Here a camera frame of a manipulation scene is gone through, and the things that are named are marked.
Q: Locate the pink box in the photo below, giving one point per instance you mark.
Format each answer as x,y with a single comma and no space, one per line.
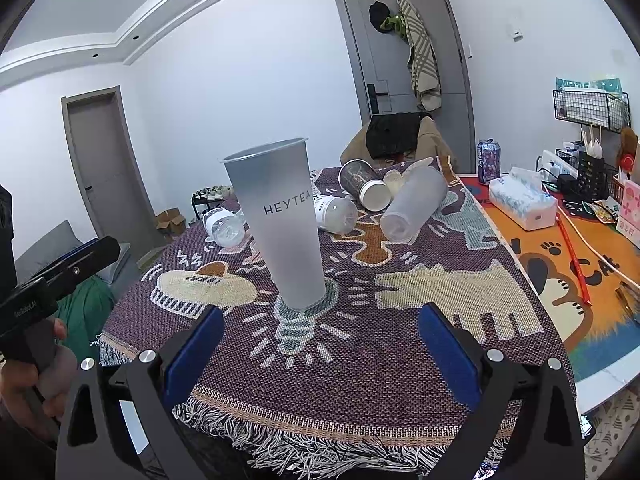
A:
630,207

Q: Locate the dark paper cup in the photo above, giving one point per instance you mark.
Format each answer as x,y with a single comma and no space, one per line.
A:
356,176

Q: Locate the plaid hanging scarf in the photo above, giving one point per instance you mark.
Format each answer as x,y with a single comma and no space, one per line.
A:
422,60

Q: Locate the red stick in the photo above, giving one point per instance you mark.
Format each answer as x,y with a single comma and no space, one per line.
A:
575,260

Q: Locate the person's left hand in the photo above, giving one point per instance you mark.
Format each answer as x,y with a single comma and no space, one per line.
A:
25,387

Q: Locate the orange cat print mat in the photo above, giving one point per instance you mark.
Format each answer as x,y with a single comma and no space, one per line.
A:
565,240

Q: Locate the white tissue pack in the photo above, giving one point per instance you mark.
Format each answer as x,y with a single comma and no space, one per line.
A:
520,200

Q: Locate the small cream plastic cup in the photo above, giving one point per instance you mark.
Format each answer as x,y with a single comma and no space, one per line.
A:
392,181

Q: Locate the teal and white packet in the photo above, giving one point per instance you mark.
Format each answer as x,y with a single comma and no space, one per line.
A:
590,85

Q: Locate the black hat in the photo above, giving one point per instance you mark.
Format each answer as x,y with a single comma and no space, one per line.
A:
379,16

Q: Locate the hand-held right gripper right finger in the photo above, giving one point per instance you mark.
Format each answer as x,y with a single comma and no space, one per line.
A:
450,357

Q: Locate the cardboard boxes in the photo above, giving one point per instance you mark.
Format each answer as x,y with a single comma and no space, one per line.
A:
171,221

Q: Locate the tall frosted grey cup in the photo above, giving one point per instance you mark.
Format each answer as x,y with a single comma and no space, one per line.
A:
280,220

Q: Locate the clear plastic bottle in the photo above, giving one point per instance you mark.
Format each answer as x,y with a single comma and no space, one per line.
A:
225,227

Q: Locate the black shoe rack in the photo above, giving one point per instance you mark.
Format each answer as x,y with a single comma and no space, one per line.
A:
212,200

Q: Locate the white plastic spoons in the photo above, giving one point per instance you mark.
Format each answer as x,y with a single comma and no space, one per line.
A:
592,142

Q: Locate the black cloth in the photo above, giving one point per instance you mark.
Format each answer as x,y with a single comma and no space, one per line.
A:
392,135

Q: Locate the brown plush toy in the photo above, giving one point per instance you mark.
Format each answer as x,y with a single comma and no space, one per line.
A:
631,150

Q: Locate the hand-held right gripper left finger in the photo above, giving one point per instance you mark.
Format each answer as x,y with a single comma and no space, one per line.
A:
192,360

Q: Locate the grey sofa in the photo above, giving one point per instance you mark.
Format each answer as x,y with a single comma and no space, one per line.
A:
47,250

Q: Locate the black mesh utensil holder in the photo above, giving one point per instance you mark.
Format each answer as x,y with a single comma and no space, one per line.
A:
590,175

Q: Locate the purple printed woven blanket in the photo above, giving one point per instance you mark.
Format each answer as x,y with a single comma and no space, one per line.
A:
380,350

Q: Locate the plain grey door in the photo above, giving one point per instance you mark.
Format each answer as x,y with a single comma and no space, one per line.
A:
105,160

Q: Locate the cream thin stick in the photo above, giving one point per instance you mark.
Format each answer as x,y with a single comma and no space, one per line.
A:
600,250

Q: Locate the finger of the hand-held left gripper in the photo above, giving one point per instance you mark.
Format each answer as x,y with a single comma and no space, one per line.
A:
95,260
70,255

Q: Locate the colourful snack packet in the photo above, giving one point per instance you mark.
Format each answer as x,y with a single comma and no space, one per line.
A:
606,211

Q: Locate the translucent frosted plastic cup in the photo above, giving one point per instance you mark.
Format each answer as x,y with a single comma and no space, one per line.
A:
415,200

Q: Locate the white wall switch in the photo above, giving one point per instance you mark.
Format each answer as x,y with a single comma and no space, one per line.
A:
516,30

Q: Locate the purple drink can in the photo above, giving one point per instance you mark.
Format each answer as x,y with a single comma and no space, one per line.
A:
489,162

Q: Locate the white box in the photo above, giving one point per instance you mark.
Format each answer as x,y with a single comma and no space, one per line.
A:
557,160

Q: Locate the green hanging cloth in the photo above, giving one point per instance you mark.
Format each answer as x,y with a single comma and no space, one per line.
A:
395,24

